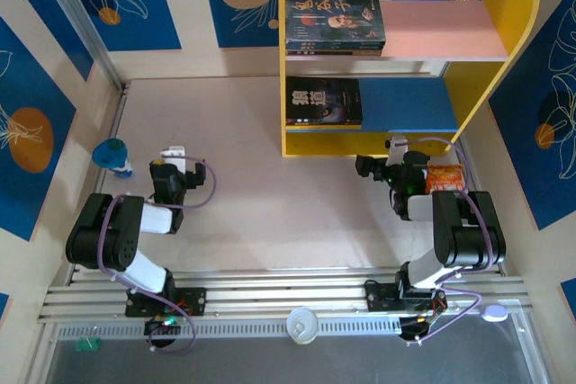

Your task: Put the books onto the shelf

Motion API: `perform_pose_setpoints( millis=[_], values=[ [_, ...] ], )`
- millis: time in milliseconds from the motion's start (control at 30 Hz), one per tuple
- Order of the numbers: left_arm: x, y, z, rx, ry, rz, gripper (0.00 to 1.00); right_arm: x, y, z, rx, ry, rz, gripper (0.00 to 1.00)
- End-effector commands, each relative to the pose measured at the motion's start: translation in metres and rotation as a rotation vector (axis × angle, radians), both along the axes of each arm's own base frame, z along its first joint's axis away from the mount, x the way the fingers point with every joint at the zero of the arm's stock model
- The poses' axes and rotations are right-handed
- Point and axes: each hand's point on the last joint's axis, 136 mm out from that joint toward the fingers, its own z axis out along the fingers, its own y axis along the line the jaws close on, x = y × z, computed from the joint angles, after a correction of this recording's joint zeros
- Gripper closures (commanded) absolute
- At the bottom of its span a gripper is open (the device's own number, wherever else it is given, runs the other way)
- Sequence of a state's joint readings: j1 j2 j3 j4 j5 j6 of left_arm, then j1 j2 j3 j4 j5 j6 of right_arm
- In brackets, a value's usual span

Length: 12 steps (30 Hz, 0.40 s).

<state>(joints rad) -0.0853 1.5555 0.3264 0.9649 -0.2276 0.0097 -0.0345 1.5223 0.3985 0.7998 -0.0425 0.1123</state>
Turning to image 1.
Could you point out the dark blue wolf book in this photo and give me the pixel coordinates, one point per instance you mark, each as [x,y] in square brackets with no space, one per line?
[324,100]

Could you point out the dark blue portrait book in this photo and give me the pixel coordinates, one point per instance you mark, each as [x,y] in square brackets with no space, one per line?
[337,47]
[333,17]

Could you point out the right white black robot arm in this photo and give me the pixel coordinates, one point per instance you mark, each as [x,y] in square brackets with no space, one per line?
[420,206]

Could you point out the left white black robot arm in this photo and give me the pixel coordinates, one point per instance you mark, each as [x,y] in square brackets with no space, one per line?
[155,217]

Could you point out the orange snack packet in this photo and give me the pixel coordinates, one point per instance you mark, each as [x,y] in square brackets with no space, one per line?
[445,179]

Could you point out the blue plastic cup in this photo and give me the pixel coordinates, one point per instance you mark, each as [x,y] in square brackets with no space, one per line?
[110,154]

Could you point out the white table mat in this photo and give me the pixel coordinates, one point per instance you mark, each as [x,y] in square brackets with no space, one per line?
[270,204]

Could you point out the yellow pink blue bookshelf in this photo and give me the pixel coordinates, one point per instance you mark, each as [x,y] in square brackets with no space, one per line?
[472,87]

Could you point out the left black adapter board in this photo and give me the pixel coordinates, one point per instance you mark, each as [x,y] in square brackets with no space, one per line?
[155,326]

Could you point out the black adapter board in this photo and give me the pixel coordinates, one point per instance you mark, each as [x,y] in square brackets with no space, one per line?
[407,327]
[155,326]

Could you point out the right black adapter board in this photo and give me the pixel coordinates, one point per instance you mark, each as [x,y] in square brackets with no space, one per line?
[407,327]

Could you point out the white paper cup lid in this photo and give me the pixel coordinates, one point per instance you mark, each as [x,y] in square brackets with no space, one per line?
[301,325]

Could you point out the green clip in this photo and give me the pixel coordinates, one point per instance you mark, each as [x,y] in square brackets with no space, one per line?
[85,345]

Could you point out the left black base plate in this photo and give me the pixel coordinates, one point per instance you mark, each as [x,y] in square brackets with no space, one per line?
[198,298]

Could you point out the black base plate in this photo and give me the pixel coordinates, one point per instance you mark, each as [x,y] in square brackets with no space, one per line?
[378,296]
[198,298]

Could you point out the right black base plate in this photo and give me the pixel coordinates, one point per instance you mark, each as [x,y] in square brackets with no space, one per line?
[378,296]

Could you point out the aluminium rail frame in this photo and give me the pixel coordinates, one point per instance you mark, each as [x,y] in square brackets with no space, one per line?
[279,294]

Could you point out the aluminium corner post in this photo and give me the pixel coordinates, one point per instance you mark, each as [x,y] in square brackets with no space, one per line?
[85,29]

